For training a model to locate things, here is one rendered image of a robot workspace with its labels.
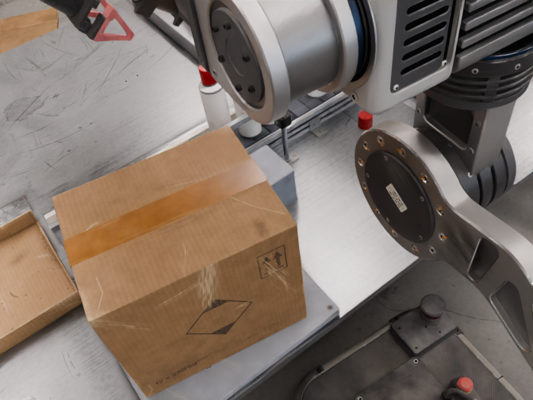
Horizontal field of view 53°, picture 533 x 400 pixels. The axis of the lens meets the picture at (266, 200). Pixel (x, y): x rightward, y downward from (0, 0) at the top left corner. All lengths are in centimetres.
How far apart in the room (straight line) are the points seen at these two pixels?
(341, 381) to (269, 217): 89
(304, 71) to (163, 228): 41
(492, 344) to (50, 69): 161
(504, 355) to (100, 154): 137
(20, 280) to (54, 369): 22
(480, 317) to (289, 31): 166
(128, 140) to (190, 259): 68
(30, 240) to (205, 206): 56
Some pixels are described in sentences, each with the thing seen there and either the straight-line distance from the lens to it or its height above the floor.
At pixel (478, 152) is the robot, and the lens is 70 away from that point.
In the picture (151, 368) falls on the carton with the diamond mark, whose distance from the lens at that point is 88.
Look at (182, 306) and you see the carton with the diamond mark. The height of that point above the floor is 106.
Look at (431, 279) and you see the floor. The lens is 203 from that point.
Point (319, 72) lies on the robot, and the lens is 44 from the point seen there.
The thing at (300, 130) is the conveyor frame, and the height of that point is 84.
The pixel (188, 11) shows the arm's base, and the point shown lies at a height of 146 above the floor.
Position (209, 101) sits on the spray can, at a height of 102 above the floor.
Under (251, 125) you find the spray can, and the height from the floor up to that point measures 92.
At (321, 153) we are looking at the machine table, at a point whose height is 83.
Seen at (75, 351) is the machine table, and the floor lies 83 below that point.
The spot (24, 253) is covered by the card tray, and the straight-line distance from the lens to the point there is 124.
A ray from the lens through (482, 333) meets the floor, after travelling 196.
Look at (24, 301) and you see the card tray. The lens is 117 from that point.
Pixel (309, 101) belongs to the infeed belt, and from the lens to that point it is 129.
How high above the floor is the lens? 171
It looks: 50 degrees down
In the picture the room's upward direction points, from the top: 10 degrees counter-clockwise
